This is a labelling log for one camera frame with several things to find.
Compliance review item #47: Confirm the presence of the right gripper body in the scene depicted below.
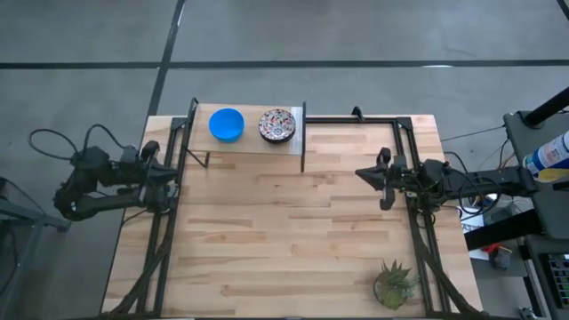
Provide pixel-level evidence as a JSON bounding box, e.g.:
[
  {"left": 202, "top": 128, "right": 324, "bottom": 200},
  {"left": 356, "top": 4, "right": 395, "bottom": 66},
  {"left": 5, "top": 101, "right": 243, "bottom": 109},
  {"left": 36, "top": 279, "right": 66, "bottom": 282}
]
[{"left": 375, "top": 147, "right": 408, "bottom": 212}]

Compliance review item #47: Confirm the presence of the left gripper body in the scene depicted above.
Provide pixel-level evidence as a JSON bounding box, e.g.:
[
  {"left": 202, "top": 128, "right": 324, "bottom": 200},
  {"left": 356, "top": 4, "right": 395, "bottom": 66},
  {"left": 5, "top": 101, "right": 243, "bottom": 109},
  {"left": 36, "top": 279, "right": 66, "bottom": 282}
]
[{"left": 138, "top": 140, "right": 164, "bottom": 213}]

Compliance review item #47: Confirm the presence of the raised wooden shelf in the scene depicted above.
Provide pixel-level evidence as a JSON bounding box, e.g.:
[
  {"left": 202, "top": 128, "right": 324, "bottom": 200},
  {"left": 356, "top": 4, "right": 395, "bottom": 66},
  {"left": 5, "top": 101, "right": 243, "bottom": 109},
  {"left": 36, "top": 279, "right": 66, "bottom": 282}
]
[{"left": 184, "top": 96, "right": 309, "bottom": 173}]

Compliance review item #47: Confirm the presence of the white paper sheet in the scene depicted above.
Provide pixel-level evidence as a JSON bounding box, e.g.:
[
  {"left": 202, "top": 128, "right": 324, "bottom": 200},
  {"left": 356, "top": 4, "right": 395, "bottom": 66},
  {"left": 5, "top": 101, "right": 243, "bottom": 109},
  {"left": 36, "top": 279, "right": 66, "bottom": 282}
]
[{"left": 461, "top": 212, "right": 486, "bottom": 261}]

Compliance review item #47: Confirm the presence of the potted succulent plant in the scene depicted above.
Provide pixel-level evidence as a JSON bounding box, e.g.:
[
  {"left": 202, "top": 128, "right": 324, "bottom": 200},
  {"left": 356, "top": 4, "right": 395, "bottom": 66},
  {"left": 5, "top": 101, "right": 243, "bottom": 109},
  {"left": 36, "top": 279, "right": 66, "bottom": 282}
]
[{"left": 373, "top": 260, "right": 421, "bottom": 311}]

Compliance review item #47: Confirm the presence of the grey metal stand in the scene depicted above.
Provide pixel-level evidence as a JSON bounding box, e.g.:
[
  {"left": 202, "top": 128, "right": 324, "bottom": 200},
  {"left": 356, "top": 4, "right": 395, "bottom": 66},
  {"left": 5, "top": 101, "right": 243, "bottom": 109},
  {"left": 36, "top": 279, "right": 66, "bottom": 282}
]
[{"left": 0, "top": 175, "right": 72, "bottom": 312}]

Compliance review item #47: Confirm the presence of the black stand beam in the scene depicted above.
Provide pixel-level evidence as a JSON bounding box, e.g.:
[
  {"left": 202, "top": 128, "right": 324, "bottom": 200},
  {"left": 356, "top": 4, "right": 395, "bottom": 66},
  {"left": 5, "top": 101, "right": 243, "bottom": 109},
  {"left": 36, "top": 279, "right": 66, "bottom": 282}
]
[{"left": 464, "top": 208, "right": 546, "bottom": 252}]

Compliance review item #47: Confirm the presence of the dark grey object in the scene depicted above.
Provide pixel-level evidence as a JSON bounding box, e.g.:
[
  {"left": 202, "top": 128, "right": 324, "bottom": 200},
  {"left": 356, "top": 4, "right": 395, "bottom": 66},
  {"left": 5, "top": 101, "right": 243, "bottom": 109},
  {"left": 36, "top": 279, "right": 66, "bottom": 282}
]
[{"left": 491, "top": 247, "right": 512, "bottom": 271}]

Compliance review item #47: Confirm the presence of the grey equipment cart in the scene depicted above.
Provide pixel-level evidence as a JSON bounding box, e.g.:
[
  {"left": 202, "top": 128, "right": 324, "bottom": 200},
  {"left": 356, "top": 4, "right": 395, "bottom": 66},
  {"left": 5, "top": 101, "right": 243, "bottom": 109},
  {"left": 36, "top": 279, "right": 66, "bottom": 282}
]
[{"left": 503, "top": 109, "right": 569, "bottom": 320}]

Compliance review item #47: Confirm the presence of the white blue spray can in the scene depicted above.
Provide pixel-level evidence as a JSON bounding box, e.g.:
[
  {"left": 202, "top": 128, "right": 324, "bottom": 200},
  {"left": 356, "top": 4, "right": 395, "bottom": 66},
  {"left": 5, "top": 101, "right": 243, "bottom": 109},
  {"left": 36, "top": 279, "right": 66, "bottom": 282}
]
[{"left": 522, "top": 130, "right": 569, "bottom": 183}]

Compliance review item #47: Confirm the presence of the black pole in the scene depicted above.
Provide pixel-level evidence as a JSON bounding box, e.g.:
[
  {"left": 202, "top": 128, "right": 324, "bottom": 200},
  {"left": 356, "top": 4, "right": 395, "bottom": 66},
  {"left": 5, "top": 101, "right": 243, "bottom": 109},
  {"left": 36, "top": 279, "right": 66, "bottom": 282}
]
[{"left": 524, "top": 86, "right": 569, "bottom": 129}]

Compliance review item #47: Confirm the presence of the black organizer box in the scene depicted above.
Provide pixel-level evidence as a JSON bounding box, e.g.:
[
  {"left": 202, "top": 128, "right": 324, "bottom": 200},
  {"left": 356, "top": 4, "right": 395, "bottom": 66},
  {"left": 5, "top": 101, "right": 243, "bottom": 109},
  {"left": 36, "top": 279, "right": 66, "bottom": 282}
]
[{"left": 545, "top": 252, "right": 569, "bottom": 308}]

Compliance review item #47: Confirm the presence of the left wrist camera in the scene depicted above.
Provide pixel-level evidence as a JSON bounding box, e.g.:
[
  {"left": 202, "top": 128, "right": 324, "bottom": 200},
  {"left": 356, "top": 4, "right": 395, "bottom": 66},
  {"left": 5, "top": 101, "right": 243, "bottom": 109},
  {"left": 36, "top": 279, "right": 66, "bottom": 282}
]
[{"left": 120, "top": 144, "right": 140, "bottom": 164}]

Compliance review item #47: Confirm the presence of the black metal table frame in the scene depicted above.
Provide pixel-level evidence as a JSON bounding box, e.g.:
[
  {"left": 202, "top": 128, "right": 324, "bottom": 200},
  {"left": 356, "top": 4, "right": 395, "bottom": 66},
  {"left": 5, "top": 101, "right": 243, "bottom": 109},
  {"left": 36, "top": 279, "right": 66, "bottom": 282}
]
[{"left": 100, "top": 114, "right": 484, "bottom": 319}]

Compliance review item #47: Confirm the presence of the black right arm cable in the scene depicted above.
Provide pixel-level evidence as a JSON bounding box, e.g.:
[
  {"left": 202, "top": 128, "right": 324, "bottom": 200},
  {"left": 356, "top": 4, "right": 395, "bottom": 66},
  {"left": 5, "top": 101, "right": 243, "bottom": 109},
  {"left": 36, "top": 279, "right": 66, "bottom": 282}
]
[{"left": 457, "top": 171, "right": 502, "bottom": 217}]

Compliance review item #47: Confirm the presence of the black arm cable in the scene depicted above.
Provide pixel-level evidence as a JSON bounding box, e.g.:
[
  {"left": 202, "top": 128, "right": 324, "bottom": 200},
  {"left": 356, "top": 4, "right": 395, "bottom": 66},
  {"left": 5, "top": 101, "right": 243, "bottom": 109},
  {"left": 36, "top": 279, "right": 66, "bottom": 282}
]
[
  {"left": 457, "top": 171, "right": 502, "bottom": 217},
  {"left": 28, "top": 124, "right": 128, "bottom": 162}
]

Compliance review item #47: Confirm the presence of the black floor cable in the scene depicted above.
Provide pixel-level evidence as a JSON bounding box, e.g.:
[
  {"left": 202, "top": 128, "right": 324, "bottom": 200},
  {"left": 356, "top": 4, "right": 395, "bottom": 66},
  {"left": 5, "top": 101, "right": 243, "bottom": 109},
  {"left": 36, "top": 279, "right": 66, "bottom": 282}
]
[{"left": 443, "top": 150, "right": 472, "bottom": 175}]

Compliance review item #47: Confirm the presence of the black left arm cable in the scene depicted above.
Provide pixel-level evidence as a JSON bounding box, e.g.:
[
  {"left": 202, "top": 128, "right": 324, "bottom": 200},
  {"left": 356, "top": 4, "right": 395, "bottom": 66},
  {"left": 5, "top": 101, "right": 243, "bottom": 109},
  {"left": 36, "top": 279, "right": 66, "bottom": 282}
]
[{"left": 28, "top": 124, "right": 128, "bottom": 162}]

